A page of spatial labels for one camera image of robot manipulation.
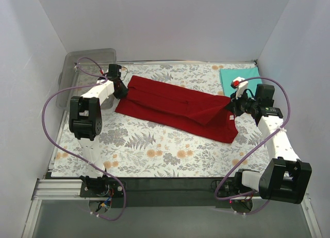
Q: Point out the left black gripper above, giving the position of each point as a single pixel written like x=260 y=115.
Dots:
x=121 y=89

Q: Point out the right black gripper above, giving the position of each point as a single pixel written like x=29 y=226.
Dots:
x=234 y=105

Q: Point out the red t shirt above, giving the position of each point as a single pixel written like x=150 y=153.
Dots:
x=192 y=111

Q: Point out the clear plastic bin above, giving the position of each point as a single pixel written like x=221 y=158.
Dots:
x=81 y=68

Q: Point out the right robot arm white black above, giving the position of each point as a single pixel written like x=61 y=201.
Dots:
x=286 y=177

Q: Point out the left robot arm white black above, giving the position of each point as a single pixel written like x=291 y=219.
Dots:
x=85 y=122

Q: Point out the folded teal t shirt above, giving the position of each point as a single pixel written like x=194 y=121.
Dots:
x=228 y=75

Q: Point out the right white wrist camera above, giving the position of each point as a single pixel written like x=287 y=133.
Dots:
x=240 y=85

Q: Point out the aluminium frame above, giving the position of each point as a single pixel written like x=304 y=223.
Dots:
x=57 y=210

